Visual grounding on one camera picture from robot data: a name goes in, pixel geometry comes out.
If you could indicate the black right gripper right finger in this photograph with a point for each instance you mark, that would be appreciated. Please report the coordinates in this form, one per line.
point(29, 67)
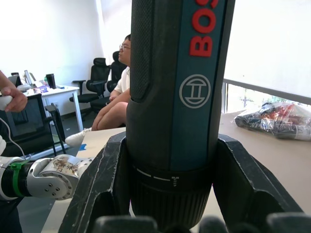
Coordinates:
point(243, 179)

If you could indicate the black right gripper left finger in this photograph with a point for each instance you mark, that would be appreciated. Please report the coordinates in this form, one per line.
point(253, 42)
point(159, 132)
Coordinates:
point(97, 174)

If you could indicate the blue black Bosch electric screwdriver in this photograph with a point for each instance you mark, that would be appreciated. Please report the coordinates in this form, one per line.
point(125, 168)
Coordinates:
point(160, 102)

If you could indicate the white handheld controller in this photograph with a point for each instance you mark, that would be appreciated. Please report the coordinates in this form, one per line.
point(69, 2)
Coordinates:
point(4, 102)

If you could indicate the blue tape piece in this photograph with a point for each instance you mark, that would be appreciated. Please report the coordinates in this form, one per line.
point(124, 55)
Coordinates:
point(83, 147)

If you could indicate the bystander bare hand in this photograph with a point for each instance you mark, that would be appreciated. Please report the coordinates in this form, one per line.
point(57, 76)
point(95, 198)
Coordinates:
point(18, 100)

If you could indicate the clear plastic bag of parts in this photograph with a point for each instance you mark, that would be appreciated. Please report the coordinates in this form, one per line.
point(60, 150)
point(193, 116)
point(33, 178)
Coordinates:
point(274, 121)

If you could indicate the green zip tie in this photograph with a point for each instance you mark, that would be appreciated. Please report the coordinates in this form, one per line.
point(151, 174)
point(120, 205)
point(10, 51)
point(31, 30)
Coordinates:
point(17, 180)

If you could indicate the white office desk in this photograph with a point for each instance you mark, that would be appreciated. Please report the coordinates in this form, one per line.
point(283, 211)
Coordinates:
point(65, 94)

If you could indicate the black mesh-back chair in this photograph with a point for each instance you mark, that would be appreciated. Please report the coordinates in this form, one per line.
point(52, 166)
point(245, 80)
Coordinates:
point(26, 121)

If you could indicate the black office chair with headrest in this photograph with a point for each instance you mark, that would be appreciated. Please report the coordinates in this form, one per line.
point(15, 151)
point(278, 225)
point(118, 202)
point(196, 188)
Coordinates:
point(97, 85)
point(116, 70)

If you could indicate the seated man in white shirt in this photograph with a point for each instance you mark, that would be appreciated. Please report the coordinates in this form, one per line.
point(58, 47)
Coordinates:
point(121, 87)

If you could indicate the black tumbler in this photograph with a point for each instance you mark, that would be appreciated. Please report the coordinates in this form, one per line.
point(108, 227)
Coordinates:
point(50, 81)

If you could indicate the silver open laptop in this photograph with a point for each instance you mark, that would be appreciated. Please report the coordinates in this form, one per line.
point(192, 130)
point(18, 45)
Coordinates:
point(29, 77)

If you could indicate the grey window frame rail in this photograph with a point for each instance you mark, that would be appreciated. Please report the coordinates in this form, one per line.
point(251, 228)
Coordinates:
point(267, 91)

